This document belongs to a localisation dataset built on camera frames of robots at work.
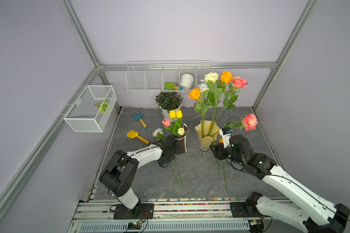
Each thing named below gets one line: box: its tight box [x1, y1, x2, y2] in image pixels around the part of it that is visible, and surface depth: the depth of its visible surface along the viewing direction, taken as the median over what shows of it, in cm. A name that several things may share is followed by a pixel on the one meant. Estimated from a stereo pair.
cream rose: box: [200, 72, 223, 138], surface depth 74 cm
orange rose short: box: [187, 87, 207, 139], surface depth 79 cm
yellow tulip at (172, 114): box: [169, 109, 177, 125], surface depth 79 cm
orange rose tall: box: [210, 71, 234, 138], surface depth 77 cm
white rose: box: [197, 82, 210, 93], surface depth 75 cm
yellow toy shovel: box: [126, 130, 151, 145], surface depth 104 cm
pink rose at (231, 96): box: [210, 76, 249, 138], surface depth 76 cm
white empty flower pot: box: [180, 73, 195, 90], surface depth 95 cm
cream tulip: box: [176, 127, 185, 136], surface depth 70 cm
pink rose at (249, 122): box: [224, 113, 258, 132], surface depth 66 cm
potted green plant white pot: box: [155, 91, 184, 123], surface depth 103 cm
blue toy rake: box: [131, 110, 149, 130], surface depth 117 cm
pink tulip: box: [162, 118, 172, 128], surface depth 74 cm
